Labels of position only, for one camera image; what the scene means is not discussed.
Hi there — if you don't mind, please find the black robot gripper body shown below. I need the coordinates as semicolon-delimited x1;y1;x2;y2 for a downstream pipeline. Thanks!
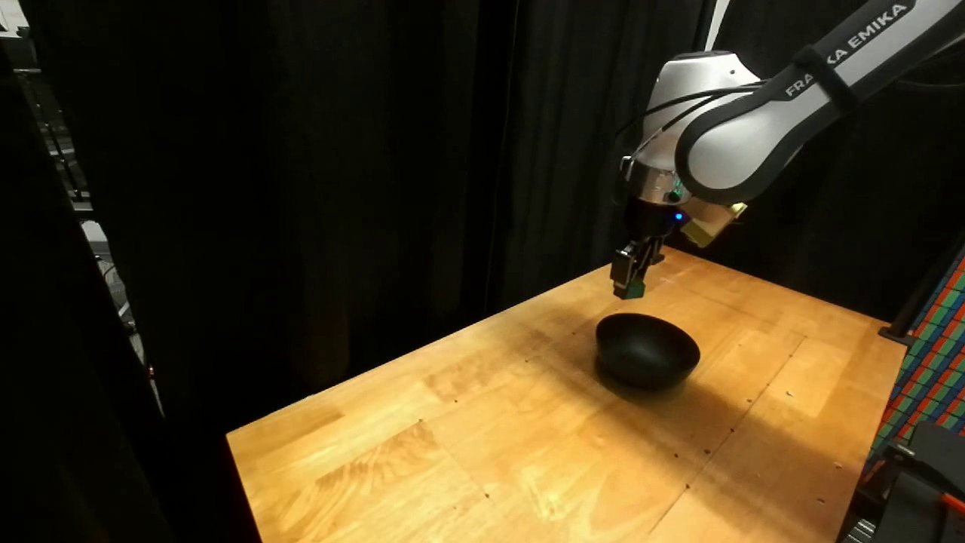
625;197;688;270

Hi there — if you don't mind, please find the black bowl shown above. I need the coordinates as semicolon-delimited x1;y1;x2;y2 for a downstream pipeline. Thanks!
592;311;703;395

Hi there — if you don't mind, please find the black curtain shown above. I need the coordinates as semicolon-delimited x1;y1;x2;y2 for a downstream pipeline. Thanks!
0;0;965;543

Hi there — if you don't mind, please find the black stand with orange part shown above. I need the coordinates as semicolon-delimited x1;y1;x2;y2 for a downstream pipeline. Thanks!
835;420;965;543

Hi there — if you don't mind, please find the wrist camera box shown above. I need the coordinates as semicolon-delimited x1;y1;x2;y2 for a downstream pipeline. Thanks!
681;197;753;254

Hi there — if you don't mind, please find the white cable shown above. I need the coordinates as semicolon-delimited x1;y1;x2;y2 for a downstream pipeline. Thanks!
699;0;732;56

